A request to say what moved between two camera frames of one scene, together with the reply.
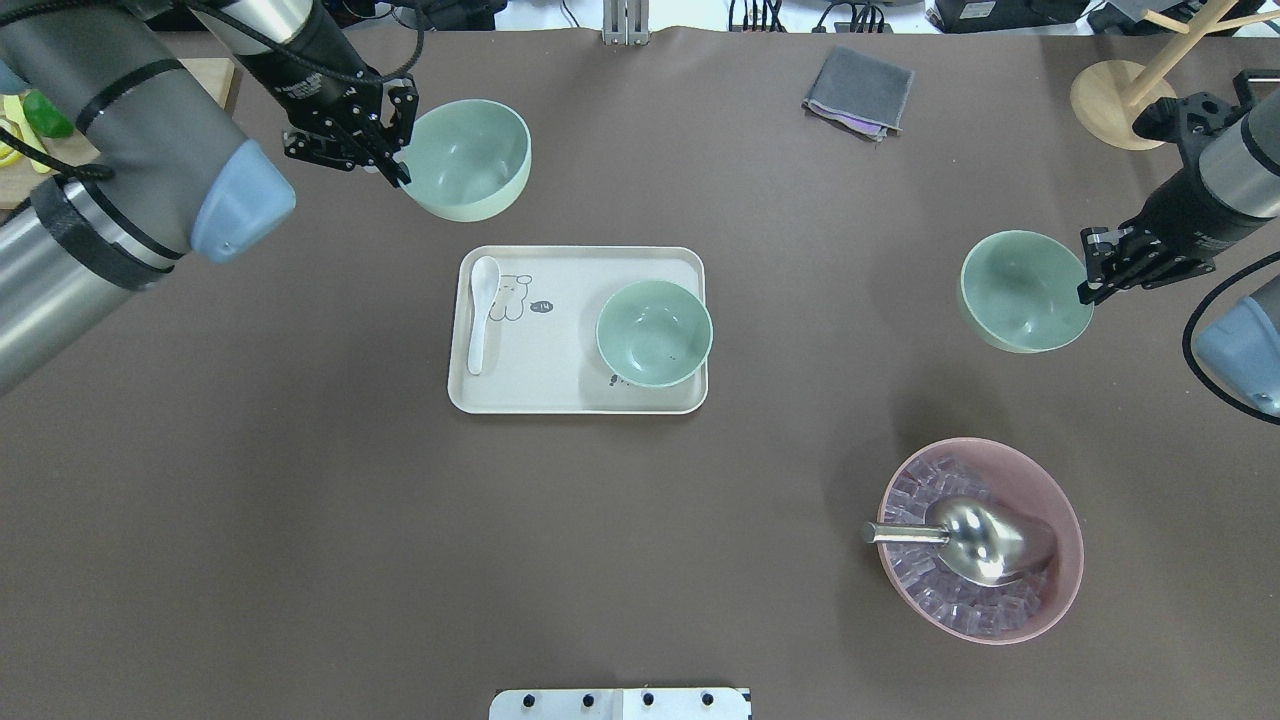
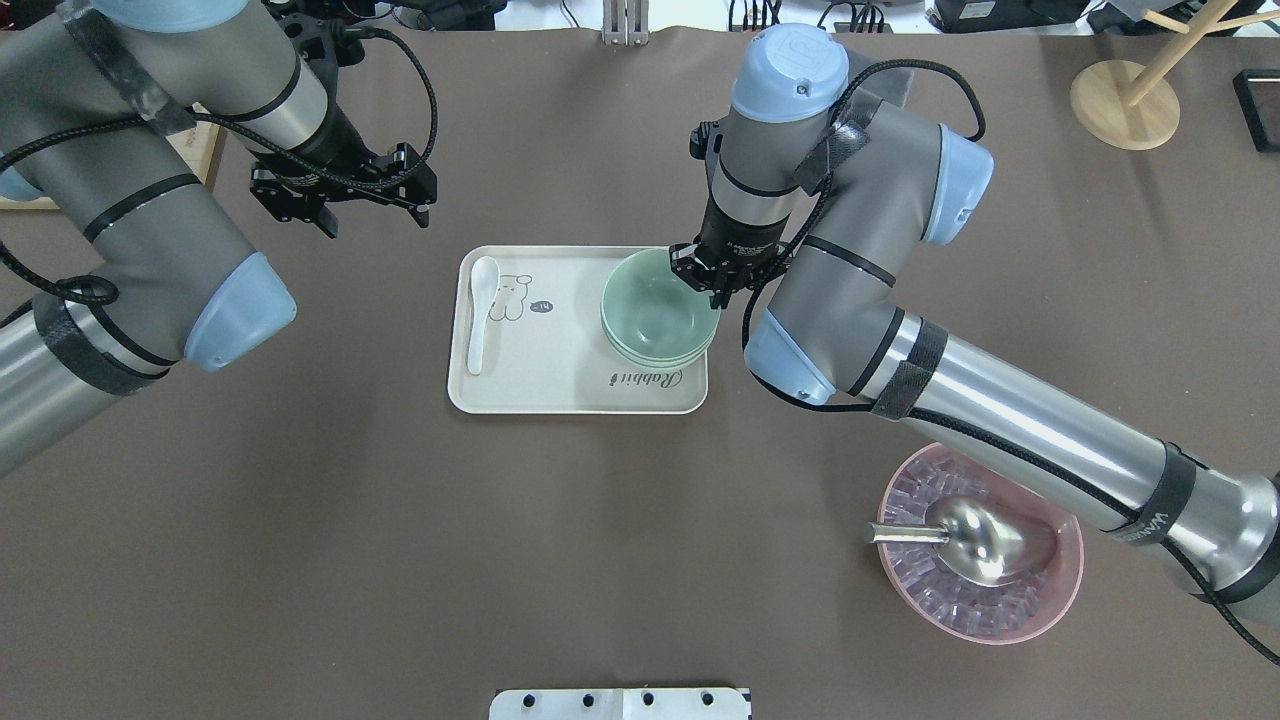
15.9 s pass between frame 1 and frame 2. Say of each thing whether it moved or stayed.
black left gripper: moved
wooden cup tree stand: stayed
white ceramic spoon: stayed
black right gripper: moved
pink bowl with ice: stayed
